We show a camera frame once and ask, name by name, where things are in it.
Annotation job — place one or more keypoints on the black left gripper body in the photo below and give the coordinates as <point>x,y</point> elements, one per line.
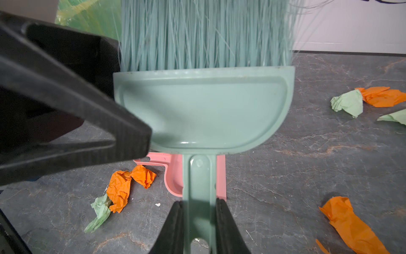
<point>57,107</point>

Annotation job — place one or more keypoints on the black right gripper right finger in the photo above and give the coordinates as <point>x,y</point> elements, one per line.
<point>228,237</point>

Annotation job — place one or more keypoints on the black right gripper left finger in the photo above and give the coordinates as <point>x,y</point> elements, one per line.
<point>171,237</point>

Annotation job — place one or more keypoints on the pink plastic dustpan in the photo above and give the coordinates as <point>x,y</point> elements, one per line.
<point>173,172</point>

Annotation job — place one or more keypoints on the green hand brush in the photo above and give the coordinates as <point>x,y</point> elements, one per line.
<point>210,78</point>

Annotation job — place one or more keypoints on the orange crumpled paper scrap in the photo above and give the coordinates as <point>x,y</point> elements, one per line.
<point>118,190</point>

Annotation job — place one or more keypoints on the green crumpled paper scrap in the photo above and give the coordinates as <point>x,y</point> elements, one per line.
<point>101,207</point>

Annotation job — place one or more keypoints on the green bin with plastic liner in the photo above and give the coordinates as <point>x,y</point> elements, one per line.
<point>99,17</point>

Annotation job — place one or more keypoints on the orange paper scrap centre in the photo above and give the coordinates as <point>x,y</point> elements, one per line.
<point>356,234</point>

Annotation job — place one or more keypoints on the green paper scrap far corner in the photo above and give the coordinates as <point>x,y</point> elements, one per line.
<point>350,102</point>

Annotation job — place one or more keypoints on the orange paper scrap far corner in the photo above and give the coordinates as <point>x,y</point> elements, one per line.
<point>382,97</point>

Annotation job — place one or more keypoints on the green paper scrap far right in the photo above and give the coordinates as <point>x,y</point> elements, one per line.
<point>399,117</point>

